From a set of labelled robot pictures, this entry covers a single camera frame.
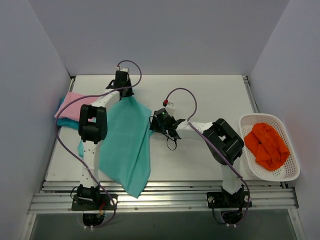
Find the teal t shirt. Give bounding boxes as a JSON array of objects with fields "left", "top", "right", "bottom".
[{"left": 77, "top": 97, "right": 152, "bottom": 198}]

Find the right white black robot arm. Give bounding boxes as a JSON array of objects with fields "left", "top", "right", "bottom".
[{"left": 149, "top": 108, "right": 245, "bottom": 207}]

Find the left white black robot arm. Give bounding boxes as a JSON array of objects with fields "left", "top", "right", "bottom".
[{"left": 76, "top": 67, "right": 133, "bottom": 210}]

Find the folded pink t shirt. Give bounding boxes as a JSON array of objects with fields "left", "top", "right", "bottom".
[{"left": 54, "top": 92, "right": 98, "bottom": 122}]

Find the folded teal t shirt underneath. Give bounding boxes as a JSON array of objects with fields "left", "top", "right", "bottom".
[{"left": 54, "top": 92, "right": 83, "bottom": 130}]

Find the orange t shirt in basket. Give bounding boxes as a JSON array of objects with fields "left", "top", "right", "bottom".
[{"left": 244, "top": 123, "right": 290, "bottom": 172}]

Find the white plastic perforated basket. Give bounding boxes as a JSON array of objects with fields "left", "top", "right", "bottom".
[{"left": 239, "top": 113, "right": 301, "bottom": 182}]

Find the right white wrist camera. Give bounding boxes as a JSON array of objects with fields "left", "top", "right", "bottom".
[{"left": 162, "top": 99, "right": 176, "bottom": 116}]

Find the black looped cable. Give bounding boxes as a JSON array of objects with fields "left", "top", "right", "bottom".
[{"left": 149, "top": 114, "right": 179, "bottom": 152}]

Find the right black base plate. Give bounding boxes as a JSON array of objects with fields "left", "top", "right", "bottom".
[{"left": 206, "top": 191, "right": 253, "bottom": 209}]

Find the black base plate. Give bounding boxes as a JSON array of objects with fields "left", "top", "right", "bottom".
[
  {"left": 206, "top": 191, "right": 253, "bottom": 209},
  {"left": 71, "top": 194, "right": 115, "bottom": 211}
]

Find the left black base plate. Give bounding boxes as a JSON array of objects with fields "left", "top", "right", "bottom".
[{"left": 71, "top": 194, "right": 115, "bottom": 211}]

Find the aluminium rail frame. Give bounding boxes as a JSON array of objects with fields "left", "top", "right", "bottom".
[{"left": 27, "top": 74, "right": 300, "bottom": 215}]

